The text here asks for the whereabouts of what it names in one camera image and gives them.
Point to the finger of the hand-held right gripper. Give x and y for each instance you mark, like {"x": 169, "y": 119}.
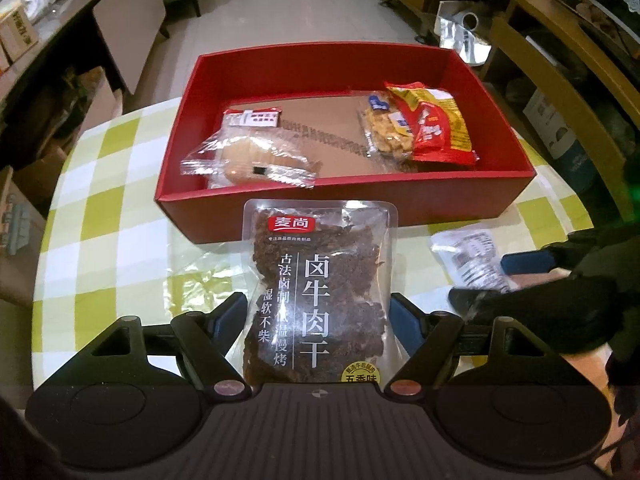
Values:
{"x": 530, "y": 262}
{"x": 475, "y": 300}

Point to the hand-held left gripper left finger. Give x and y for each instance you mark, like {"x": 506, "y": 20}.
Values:
{"x": 232, "y": 320}

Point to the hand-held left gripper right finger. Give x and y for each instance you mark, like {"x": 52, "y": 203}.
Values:
{"x": 405, "y": 320}

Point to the white printed snack packet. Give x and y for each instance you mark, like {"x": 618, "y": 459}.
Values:
{"x": 470, "y": 255}

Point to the clear beef jerky packet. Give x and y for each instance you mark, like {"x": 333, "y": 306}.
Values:
{"x": 320, "y": 285}

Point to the red cardboard box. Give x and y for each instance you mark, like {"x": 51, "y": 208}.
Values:
{"x": 200, "y": 210}

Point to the red and yellow snack packet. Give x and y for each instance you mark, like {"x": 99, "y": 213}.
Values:
{"x": 440, "y": 130}

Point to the clear bread packet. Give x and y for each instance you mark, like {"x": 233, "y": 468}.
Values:
{"x": 250, "y": 155}

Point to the clear bag of fried snacks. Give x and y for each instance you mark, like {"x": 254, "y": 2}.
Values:
{"x": 385, "y": 135}

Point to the green checked tablecloth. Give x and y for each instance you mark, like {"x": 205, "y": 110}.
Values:
{"x": 125, "y": 210}

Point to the grey coffee table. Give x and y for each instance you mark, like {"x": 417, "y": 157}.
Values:
{"x": 125, "y": 20}

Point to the cream carton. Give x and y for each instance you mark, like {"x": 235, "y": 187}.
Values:
{"x": 17, "y": 35}

